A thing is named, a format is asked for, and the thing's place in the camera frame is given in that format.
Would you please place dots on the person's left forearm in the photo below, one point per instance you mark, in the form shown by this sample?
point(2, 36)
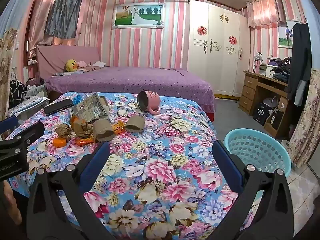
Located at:
point(12, 205)

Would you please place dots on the beige floral cloth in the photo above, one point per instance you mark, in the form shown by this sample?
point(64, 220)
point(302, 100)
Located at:
point(6, 62)

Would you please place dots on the large brown paper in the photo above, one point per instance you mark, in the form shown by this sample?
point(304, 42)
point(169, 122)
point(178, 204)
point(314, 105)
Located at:
point(81, 127)

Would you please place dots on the small framed wall poster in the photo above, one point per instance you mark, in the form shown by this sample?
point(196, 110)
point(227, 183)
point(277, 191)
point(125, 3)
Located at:
point(285, 35)

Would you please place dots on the black smartphone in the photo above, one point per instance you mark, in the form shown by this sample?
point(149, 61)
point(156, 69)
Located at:
point(57, 107)

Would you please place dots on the pink headboard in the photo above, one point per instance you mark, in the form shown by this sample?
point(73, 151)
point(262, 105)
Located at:
point(55, 55)

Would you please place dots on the white round appliance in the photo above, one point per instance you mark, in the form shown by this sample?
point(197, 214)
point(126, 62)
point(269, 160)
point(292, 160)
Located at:
point(271, 103)

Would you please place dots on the white wardrobe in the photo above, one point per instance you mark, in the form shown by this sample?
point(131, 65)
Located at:
point(217, 67)

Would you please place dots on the orange snack wrapper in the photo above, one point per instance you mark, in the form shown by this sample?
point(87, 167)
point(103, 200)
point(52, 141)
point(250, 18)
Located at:
point(117, 128)

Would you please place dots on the small brown paper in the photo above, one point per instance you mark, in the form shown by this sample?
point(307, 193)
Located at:
point(63, 131)

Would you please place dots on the purple dotted bed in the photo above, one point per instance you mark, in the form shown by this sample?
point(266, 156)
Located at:
point(150, 80)

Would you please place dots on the small cardboard box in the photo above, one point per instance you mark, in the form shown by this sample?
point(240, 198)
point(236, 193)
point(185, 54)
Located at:
point(103, 105)

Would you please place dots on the grey printed packet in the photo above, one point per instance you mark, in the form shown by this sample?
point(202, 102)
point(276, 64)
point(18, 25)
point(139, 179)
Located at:
point(86, 107)

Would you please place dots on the wide framed wall poster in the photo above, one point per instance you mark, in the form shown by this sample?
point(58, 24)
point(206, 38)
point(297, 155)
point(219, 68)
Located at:
point(137, 15)

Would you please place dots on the open cardboard box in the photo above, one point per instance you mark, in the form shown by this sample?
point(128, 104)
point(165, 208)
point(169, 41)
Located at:
point(273, 121)

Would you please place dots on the pink mug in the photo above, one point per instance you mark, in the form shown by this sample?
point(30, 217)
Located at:
point(152, 98)

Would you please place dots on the pale crumpled clothes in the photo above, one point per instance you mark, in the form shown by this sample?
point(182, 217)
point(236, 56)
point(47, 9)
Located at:
point(98, 65)

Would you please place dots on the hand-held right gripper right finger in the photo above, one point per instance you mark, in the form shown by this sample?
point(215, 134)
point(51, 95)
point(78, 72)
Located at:
point(226, 165)

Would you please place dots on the cardboard tube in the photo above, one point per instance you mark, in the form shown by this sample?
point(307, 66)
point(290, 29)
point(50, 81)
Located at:
point(135, 123)

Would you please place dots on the white fan base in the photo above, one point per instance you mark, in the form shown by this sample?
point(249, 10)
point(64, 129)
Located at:
point(285, 144)

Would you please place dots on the light blue plastic basket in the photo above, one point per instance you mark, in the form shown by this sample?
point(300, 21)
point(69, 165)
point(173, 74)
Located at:
point(260, 150)

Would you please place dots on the grey window curtain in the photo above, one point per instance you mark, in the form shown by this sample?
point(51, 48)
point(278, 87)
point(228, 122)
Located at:
point(62, 12)

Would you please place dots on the white power strip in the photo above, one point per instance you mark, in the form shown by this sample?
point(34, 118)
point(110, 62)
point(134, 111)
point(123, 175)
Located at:
point(30, 62)

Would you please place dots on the black patterned cloth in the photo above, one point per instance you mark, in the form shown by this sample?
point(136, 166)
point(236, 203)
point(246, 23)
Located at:
point(16, 92)

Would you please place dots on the black hanging coat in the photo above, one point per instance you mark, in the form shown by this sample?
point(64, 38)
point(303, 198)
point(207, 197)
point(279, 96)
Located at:
point(300, 55)

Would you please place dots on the red round wardrobe sticker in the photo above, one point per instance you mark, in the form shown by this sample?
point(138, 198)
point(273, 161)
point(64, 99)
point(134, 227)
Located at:
point(202, 30)
point(232, 40)

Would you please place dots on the white box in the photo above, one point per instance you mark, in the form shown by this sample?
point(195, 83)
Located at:
point(271, 70)

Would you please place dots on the brown paper cup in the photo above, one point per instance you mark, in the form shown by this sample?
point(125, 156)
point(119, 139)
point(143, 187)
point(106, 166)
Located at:
point(102, 130)

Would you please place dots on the pink window curtain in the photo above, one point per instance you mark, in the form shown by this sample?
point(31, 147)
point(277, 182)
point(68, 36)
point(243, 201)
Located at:
point(38, 25)

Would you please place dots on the pile of dark clothes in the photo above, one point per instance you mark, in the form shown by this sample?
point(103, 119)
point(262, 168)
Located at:
point(281, 71)

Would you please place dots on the gold wardrobe ornament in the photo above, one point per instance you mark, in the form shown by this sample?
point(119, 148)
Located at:
point(225, 18)

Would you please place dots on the wooden desk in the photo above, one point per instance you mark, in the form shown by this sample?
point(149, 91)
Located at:
point(250, 90)

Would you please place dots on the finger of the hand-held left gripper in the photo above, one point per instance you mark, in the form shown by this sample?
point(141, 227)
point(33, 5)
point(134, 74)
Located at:
point(8, 123)
point(27, 132)

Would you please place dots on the black printed box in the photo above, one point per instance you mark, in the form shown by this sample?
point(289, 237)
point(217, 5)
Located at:
point(261, 113)

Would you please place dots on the orange round cap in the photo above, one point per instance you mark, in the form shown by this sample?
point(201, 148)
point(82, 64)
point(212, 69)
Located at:
point(59, 142)

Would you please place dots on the blue plastic bag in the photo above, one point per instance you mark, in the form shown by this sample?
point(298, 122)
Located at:
point(77, 100)

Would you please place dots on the orange plastic scrap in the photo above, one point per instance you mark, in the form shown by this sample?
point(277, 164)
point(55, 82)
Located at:
point(73, 122)

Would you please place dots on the pink valance curtain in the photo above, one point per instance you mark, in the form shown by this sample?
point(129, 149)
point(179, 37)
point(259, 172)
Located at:
point(265, 12)

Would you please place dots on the desk lamp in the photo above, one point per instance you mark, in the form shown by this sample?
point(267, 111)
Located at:
point(257, 57)

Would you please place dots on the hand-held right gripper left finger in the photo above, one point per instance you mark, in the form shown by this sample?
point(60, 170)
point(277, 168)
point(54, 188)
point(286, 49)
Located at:
point(96, 160)

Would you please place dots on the pink plush toy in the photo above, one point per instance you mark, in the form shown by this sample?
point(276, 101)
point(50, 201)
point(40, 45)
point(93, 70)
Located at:
point(82, 64)

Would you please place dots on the yellow duck plush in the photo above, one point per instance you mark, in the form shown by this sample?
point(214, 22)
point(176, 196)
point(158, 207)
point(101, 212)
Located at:
point(71, 65)

